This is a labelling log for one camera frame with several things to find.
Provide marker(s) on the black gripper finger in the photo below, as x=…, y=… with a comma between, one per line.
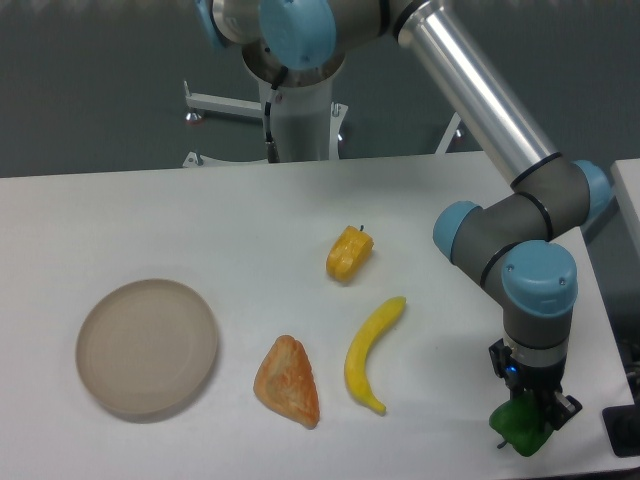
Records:
x=559, y=409
x=499, y=355

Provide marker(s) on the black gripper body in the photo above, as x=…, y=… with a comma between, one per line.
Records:
x=535, y=370

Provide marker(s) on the green toy pepper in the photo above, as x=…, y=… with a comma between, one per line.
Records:
x=522, y=424

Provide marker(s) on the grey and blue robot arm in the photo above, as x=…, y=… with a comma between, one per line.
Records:
x=509, y=249

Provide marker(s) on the yellow toy pepper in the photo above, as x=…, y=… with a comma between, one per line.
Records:
x=348, y=254

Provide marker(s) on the black device at table edge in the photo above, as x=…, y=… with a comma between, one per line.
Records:
x=622, y=426

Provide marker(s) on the yellow toy banana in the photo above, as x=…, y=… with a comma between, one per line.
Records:
x=377, y=324

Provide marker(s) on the orange toy bread slice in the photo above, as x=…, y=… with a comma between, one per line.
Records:
x=285, y=384

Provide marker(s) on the white side table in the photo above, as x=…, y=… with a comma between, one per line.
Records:
x=623, y=197

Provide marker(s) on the beige round plate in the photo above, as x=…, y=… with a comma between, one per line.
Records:
x=146, y=351

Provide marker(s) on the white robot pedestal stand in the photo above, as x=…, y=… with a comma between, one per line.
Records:
x=369, y=105

